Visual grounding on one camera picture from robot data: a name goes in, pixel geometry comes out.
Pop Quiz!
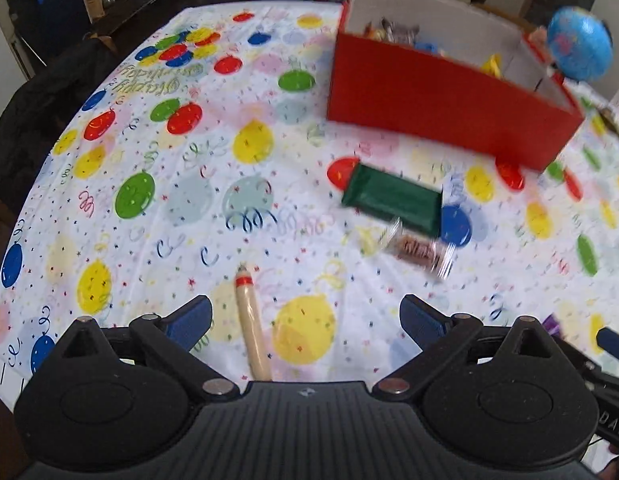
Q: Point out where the blue desk globe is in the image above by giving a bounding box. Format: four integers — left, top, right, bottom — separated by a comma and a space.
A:
547, 6, 614, 81

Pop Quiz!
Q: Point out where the red yellow chip bag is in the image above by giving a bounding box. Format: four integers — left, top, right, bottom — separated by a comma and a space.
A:
363, 23, 390, 42

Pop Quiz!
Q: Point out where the beige sausage stick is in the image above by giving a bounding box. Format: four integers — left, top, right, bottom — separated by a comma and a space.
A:
235, 263, 273, 382

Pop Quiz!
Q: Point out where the balloon print tablecloth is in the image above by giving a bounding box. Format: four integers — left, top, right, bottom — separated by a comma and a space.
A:
0, 0, 619, 470

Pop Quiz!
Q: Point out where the person's right hand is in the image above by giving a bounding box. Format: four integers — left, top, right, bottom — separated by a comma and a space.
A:
598, 456, 619, 480

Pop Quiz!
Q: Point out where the small clear candy packet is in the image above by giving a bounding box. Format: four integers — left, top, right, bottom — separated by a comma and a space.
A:
378, 218, 456, 280

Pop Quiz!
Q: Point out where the opened wrapper near globe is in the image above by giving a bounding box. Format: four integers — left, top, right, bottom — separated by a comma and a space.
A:
597, 106, 619, 138

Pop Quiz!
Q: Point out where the red cardboard box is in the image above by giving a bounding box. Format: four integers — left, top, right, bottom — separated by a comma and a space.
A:
327, 0, 584, 171

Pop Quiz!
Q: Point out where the yellow triangle snack packet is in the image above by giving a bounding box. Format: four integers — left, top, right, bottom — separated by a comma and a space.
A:
481, 53, 503, 79

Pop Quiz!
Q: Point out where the blue snack packet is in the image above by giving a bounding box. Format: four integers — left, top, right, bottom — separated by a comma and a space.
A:
413, 41, 445, 56

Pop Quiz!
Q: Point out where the green snack bar packet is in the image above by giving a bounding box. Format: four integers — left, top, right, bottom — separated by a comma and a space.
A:
341, 164, 443, 238

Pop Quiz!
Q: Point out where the black sesame snack packet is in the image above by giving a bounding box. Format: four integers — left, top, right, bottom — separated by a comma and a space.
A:
380, 18, 420, 47

